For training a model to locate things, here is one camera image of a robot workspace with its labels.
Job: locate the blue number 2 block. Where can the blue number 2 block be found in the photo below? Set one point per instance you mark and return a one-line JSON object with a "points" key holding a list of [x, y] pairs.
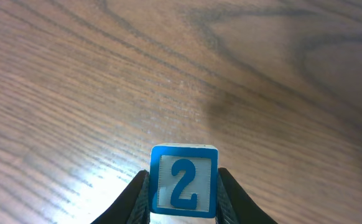
{"points": [[183, 180]]}

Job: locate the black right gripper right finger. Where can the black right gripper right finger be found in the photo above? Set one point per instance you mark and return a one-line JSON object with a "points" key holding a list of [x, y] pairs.
{"points": [[234, 205]]}

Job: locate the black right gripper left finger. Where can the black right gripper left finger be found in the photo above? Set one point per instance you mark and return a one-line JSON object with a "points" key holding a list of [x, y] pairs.
{"points": [[131, 206]]}

